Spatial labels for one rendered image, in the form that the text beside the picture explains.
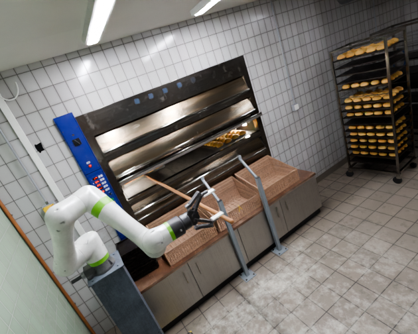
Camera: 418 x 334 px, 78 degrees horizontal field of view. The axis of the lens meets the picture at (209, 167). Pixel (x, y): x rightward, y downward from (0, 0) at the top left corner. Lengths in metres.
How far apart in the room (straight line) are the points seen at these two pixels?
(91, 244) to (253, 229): 1.72
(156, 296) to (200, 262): 0.49
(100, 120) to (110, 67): 0.50
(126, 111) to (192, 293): 1.88
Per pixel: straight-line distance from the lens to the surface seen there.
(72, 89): 2.63
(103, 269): 1.80
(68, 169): 2.64
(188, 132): 2.86
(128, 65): 2.72
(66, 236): 1.45
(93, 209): 1.40
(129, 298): 1.91
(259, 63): 3.43
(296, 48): 3.88
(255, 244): 2.97
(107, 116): 2.63
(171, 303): 2.75
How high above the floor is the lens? 2.08
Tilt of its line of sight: 19 degrees down
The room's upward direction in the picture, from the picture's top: 21 degrees counter-clockwise
